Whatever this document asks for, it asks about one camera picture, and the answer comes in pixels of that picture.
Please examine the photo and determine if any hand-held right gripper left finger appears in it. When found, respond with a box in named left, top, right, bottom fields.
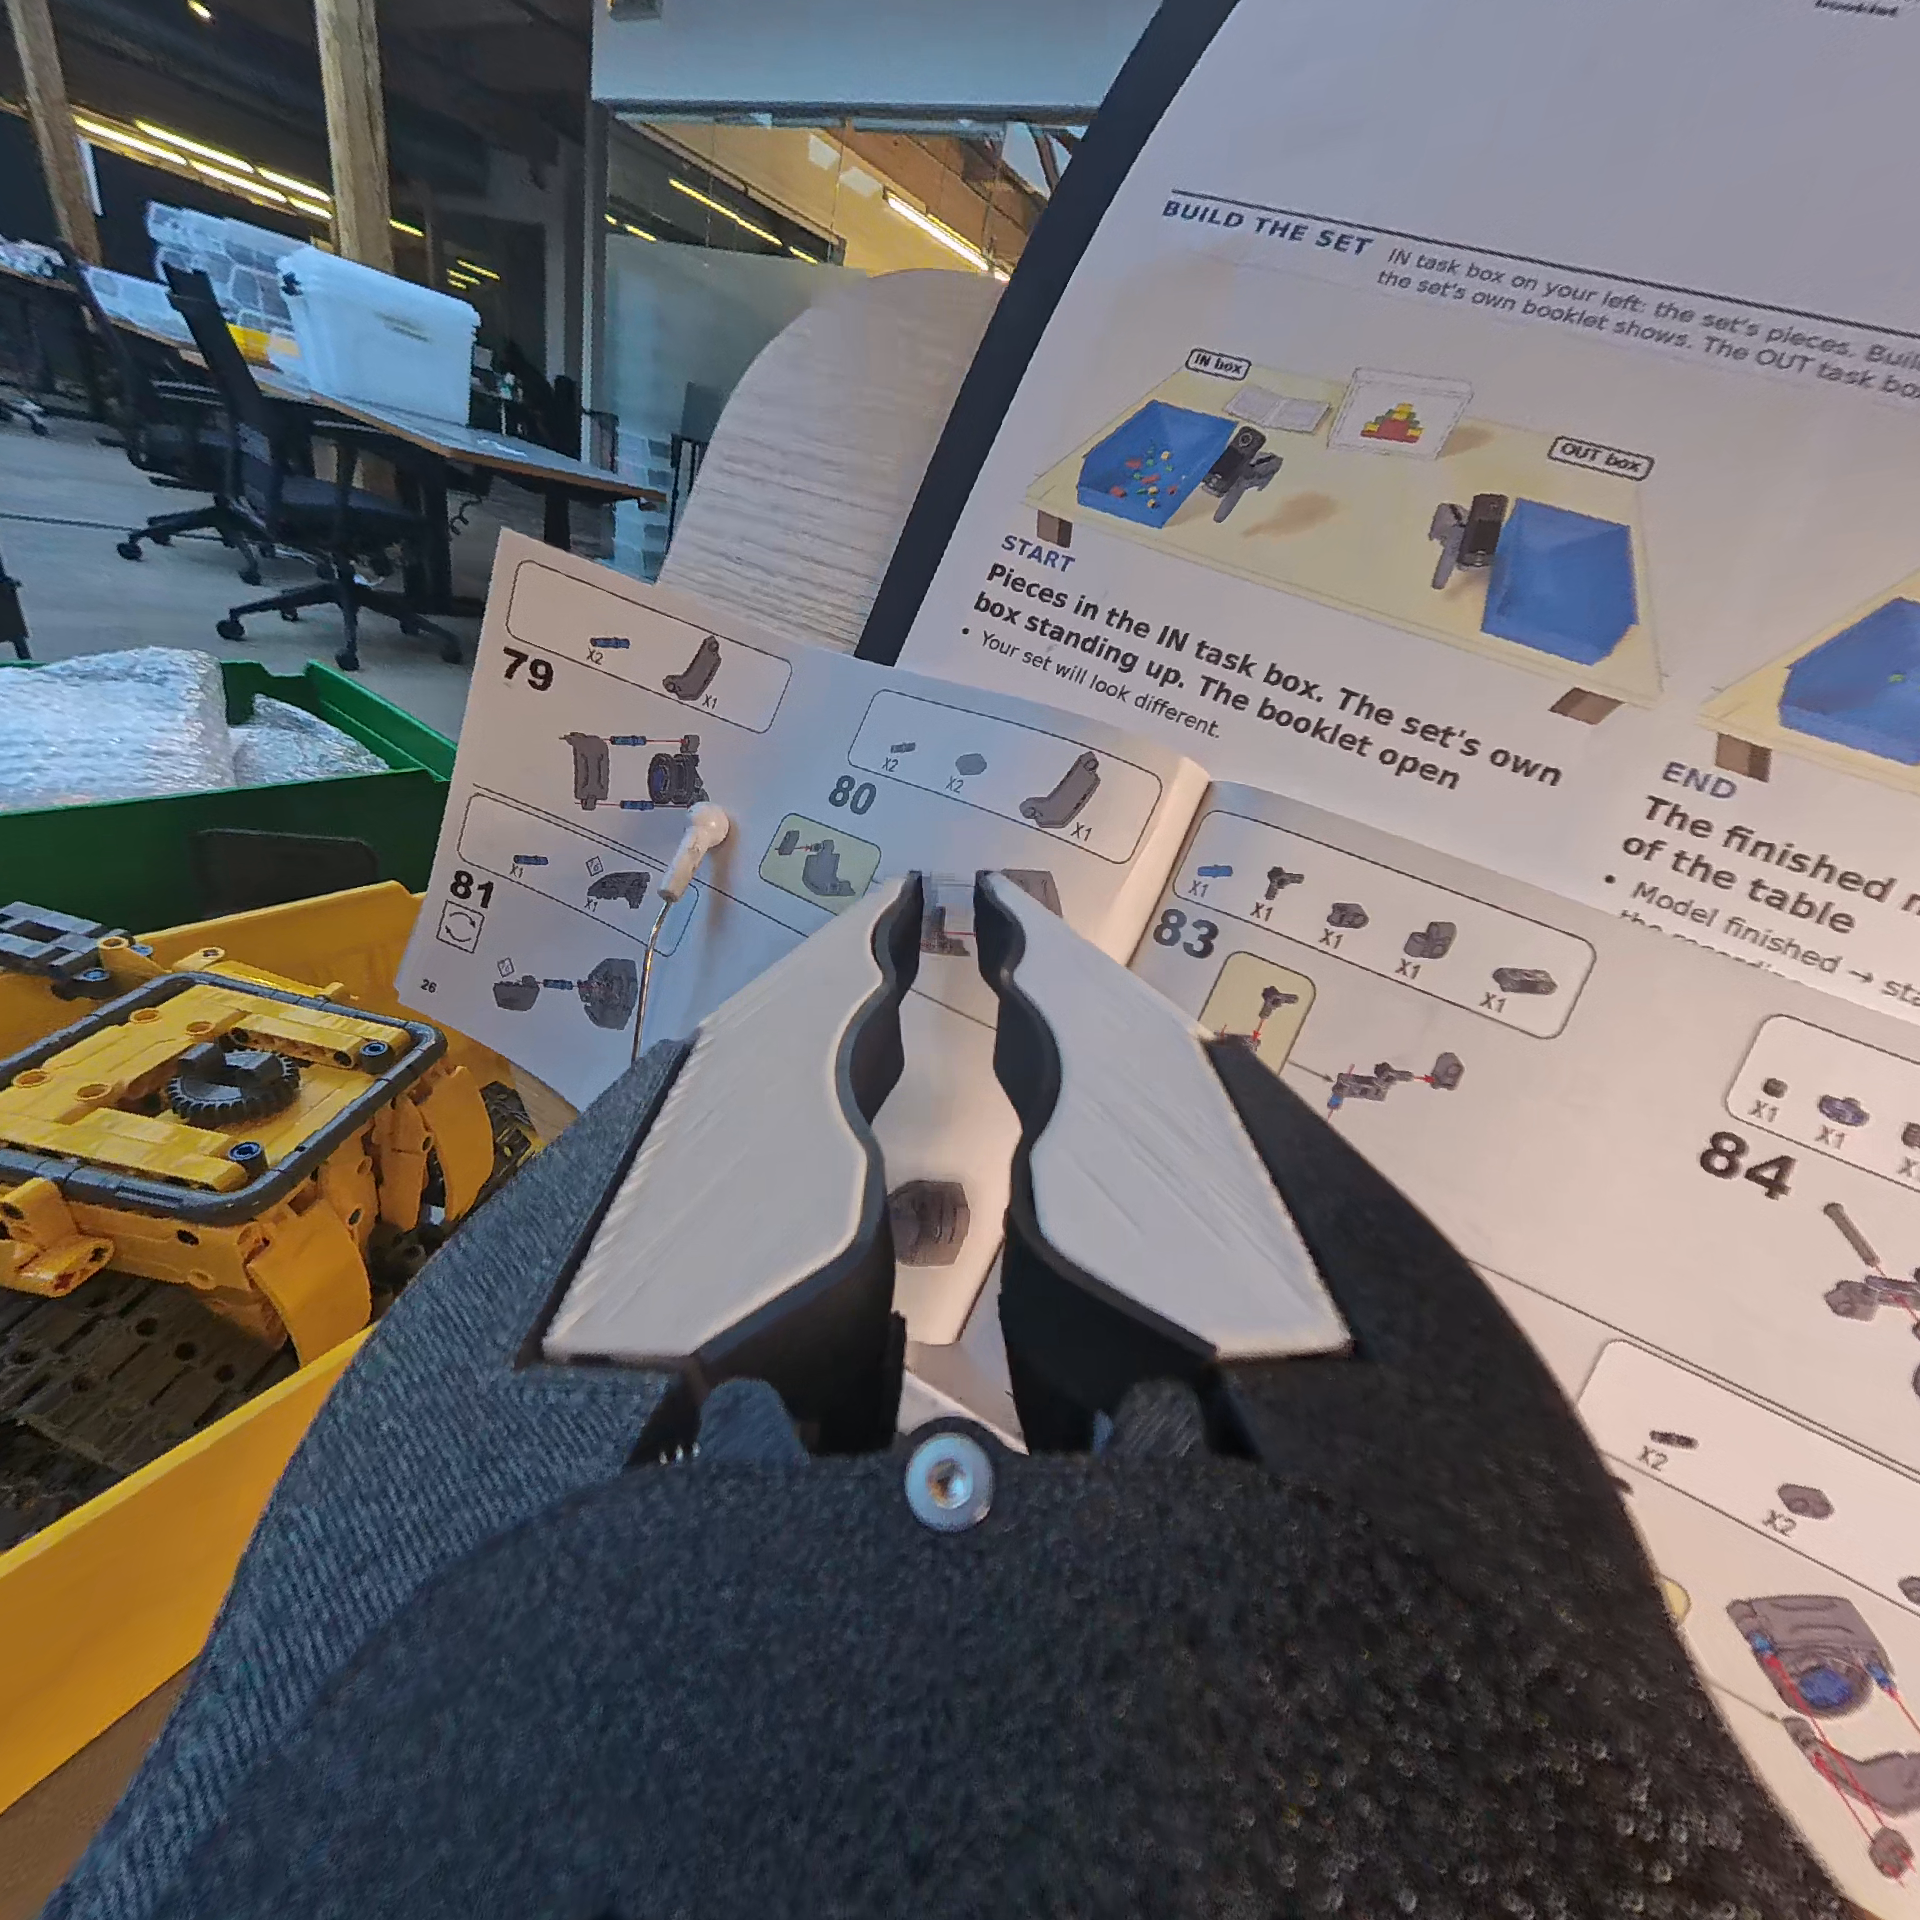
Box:
left=539, top=873, right=923, bottom=1369

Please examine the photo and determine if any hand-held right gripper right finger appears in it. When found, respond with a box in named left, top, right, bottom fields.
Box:
left=972, top=870, right=1354, bottom=1365

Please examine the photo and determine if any white printed task sheet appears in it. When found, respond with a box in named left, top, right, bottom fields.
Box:
left=895, top=0, right=1920, bottom=1022

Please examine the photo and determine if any open instruction booklet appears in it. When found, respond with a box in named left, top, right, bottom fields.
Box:
left=398, top=528, right=1920, bottom=1920

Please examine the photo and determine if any yellow tracked brick model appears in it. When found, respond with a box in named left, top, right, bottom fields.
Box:
left=0, top=900, right=549, bottom=1561

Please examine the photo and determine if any green crate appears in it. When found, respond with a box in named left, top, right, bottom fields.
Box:
left=0, top=657, right=459, bottom=939

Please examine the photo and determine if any yellow plastic bin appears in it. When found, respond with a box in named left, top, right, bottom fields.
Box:
left=0, top=883, right=594, bottom=1818

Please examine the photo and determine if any wooden office table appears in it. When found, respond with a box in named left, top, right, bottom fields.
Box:
left=0, top=257, right=670, bottom=602

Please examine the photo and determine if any bubble wrap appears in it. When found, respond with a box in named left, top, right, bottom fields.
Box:
left=0, top=646, right=394, bottom=811

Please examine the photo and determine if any black backing board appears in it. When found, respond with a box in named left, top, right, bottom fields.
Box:
left=855, top=0, right=1248, bottom=670

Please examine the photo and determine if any black office chair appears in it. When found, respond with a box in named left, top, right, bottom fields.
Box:
left=118, top=264, right=466, bottom=670

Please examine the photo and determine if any white storage box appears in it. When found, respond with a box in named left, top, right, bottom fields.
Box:
left=277, top=244, right=483, bottom=425

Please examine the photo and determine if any wooden post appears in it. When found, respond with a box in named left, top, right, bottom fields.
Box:
left=0, top=0, right=107, bottom=265
left=307, top=0, right=396, bottom=278

